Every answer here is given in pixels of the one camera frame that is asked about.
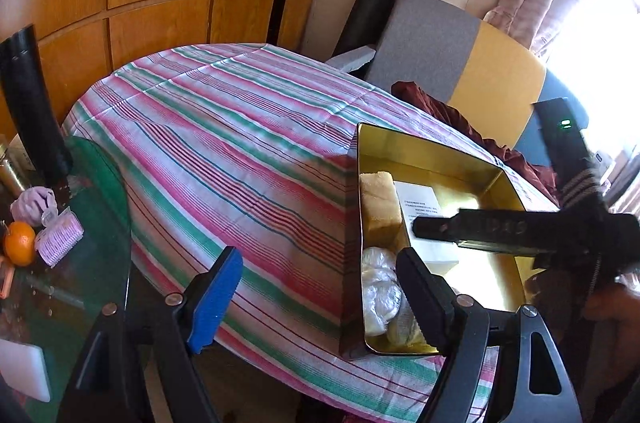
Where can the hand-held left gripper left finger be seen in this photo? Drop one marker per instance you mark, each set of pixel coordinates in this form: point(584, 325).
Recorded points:
point(215, 303)

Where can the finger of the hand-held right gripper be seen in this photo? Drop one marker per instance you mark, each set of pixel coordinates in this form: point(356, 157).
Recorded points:
point(475, 230)

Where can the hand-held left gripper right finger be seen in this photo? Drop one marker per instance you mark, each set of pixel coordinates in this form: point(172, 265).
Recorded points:
point(425, 303)

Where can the clear plastic bundle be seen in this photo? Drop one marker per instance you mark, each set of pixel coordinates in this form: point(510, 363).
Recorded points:
point(379, 263)
point(380, 303)

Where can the gold tin box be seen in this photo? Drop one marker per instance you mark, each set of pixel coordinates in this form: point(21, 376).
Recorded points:
point(435, 163)

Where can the yellow sponge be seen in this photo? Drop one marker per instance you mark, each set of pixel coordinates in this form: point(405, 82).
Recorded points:
point(380, 203)

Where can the person's right hand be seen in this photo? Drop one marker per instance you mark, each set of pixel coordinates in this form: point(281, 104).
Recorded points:
point(610, 303)

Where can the white paper card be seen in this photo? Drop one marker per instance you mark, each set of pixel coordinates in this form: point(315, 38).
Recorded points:
point(437, 258)

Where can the white paper note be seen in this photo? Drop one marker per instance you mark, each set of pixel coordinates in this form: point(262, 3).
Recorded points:
point(417, 198)

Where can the maroon blanket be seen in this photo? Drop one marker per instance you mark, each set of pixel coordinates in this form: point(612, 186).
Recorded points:
point(440, 108)

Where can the window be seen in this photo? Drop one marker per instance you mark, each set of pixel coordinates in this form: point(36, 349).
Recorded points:
point(600, 43)

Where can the striped bedsheet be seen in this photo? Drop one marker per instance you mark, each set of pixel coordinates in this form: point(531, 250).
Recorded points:
point(225, 153)

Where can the green glass table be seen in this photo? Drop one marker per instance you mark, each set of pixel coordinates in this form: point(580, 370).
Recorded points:
point(95, 203)

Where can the orange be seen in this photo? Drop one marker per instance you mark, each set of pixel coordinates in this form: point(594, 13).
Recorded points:
point(20, 244)

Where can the purple cloth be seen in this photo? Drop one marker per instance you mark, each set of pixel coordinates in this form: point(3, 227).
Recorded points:
point(32, 205)

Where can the white foam box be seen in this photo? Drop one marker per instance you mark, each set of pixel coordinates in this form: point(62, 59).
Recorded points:
point(352, 59)

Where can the gold can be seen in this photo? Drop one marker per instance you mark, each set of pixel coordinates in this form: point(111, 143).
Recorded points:
point(11, 178)

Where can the black rolled mat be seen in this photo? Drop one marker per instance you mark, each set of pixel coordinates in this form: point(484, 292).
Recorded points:
point(372, 3)

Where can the black tube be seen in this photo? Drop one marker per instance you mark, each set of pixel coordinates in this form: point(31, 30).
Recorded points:
point(30, 103)

